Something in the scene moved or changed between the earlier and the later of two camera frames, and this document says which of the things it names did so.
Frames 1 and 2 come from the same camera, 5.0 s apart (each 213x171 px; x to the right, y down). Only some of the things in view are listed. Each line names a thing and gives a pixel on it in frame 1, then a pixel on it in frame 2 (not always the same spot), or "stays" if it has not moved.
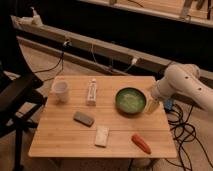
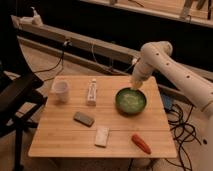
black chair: (18, 98) stays
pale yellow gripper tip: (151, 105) -> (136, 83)
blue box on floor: (168, 104) stays
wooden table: (101, 117) stays
